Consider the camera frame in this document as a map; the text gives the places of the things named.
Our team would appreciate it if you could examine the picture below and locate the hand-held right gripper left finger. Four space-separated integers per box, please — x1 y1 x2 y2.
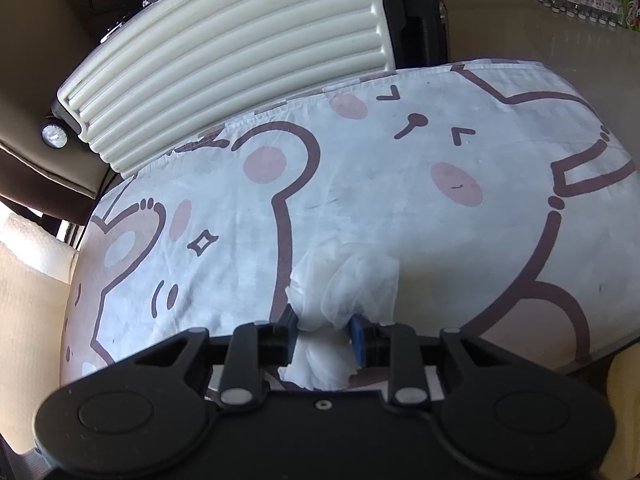
122 305 301 407

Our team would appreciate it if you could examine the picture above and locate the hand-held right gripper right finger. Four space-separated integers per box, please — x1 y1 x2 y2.
349 314 506 407

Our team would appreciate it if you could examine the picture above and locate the white yarn ball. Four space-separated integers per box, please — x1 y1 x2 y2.
277 242 401 391

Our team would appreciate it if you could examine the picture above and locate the printed bear blanket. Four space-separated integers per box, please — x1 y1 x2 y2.
60 59 640 391

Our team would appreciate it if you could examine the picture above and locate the cream textured cloth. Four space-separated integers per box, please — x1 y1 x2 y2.
0 210 81 456

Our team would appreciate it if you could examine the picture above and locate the white ribbed suitcase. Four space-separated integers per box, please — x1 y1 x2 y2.
40 0 448 176

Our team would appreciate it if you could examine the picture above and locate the brown leather sofa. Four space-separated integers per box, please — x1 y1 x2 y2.
0 142 108 218

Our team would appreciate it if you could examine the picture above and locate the red green carton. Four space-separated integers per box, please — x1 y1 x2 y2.
617 0 640 31

